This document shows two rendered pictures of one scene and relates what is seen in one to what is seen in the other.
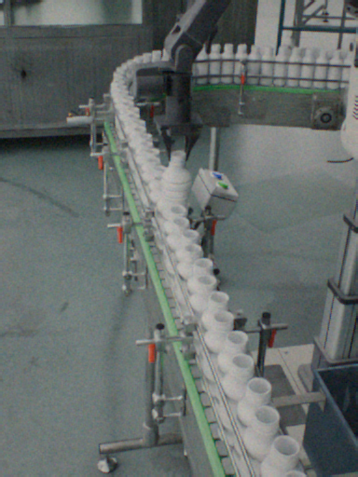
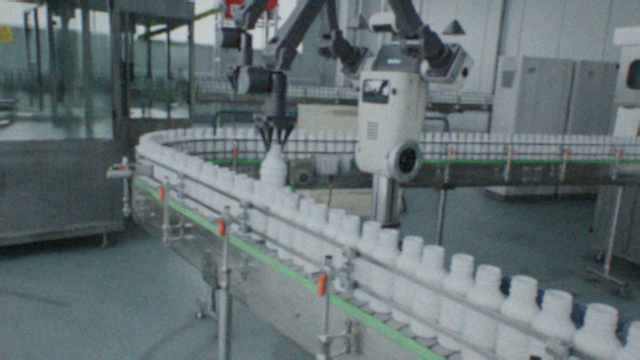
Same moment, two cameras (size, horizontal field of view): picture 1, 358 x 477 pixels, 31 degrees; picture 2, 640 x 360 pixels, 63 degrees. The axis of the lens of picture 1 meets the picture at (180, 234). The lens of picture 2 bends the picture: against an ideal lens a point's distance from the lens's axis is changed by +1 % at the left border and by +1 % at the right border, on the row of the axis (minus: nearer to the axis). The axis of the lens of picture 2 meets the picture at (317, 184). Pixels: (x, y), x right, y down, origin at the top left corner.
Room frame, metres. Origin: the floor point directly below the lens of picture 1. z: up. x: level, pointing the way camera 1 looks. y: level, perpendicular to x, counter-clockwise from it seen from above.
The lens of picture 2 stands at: (0.04, 0.46, 1.45)
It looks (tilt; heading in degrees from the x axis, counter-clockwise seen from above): 11 degrees down; 336
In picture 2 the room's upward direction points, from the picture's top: 3 degrees clockwise
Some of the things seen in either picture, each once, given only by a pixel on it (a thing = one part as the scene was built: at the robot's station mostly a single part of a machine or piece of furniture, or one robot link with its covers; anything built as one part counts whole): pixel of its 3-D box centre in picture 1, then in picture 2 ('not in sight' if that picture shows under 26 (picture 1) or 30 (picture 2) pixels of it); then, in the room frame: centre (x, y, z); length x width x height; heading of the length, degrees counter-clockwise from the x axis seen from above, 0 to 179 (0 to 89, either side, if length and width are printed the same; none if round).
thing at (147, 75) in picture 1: (161, 69); (264, 70); (1.35, 0.05, 1.47); 0.12 x 0.09 x 0.12; 103
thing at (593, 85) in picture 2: not in sight; (579, 129); (5.34, -5.82, 0.96); 0.82 x 0.50 x 1.91; 85
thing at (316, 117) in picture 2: not in sight; (349, 159); (5.25, -2.20, 0.59); 1.10 x 0.62 x 1.18; 85
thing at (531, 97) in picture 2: not in sight; (526, 128); (5.42, -4.92, 0.96); 0.82 x 0.50 x 1.91; 85
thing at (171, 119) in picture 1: (178, 111); (275, 107); (1.36, 0.01, 1.38); 0.10 x 0.07 x 0.07; 103
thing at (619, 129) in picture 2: not in sight; (625, 125); (3.03, -3.59, 1.22); 0.23 x 0.04 x 0.32; 175
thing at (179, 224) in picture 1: (179, 252); (290, 226); (1.25, 0.00, 1.08); 0.06 x 0.06 x 0.17
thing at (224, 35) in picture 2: not in sight; (234, 30); (1.81, 0.01, 1.60); 0.12 x 0.09 x 0.12; 104
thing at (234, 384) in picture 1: (239, 400); (430, 290); (0.79, -0.11, 1.08); 0.06 x 0.06 x 0.17
